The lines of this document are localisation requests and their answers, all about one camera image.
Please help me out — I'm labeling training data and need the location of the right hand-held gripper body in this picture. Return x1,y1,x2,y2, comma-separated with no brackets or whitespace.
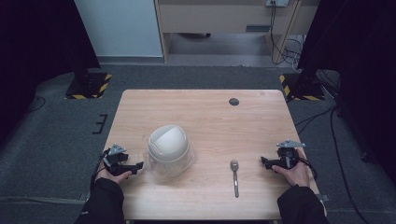
276,139,307,171

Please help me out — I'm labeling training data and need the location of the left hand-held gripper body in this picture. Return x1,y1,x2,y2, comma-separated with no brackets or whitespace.
102,143,138,177

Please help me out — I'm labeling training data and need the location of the white swing-lid trash bin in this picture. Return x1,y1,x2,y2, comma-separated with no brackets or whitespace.
143,124,196,178

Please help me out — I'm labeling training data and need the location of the metal spoon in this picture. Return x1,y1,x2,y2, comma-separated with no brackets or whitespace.
229,159,241,199

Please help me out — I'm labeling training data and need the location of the person's left hand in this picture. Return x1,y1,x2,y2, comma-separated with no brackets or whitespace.
94,167,133,186

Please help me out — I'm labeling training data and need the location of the person's right hand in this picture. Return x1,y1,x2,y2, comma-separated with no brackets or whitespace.
272,148,311,189

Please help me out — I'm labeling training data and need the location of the black stand base striped tape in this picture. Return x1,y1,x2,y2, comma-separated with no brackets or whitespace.
64,71,113,101
278,72,326,102

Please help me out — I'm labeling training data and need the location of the black curtain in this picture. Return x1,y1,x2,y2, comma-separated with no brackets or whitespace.
0,0,102,146
296,0,396,178

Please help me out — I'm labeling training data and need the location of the light wooden desk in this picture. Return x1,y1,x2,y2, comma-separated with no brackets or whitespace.
154,0,322,63

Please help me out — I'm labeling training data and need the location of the grey power strip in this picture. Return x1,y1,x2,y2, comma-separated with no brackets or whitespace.
264,0,290,8

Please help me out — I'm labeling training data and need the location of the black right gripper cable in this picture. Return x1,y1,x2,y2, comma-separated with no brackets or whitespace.
298,156,319,182

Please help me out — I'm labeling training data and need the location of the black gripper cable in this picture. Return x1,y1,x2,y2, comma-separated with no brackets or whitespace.
90,149,110,191
298,156,319,182

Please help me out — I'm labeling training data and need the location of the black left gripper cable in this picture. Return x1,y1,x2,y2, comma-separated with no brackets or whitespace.
90,149,110,191

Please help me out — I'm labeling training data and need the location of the black floor cable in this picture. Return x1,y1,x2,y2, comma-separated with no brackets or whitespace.
25,95,48,114
293,105,372,224

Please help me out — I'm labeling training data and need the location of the black power cable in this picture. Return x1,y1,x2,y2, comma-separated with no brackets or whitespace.
269,1,297,66

